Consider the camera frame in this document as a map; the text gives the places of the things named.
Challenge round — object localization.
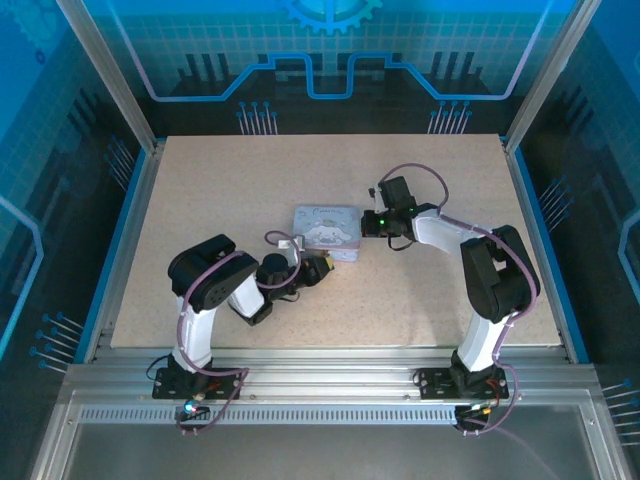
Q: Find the lilac cartoon tin box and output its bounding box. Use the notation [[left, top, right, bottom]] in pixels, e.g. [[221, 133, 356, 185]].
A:
[[290, 203, 363, 264]]

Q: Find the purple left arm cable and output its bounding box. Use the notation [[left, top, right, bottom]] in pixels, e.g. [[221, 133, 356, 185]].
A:
[[145, 229, 307, 437]]

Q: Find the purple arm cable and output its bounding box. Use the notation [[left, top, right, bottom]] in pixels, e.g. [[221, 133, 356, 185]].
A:
[[379, 164, 541, 436], [145, 229, 307, 437]]

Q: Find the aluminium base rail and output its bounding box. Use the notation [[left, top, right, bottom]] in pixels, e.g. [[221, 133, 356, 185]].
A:
[[64, 343, 599, 405]]

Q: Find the slotted grey cable duct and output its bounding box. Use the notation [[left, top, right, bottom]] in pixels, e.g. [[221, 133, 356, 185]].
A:
[[79, 404, 464, 427]]

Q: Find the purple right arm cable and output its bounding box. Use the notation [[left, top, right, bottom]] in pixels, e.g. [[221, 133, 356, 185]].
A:
[[379, 164, 541, 436]]

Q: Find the aluminium side rail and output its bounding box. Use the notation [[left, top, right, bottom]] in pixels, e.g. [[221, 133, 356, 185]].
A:
[[85, 139, 166, 361], [501, 135, 577, 362]]

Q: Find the aluminium frame post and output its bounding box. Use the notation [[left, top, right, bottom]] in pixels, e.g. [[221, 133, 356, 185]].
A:
[[55, 0, 162, 154], [503, 0, 604, 151]]

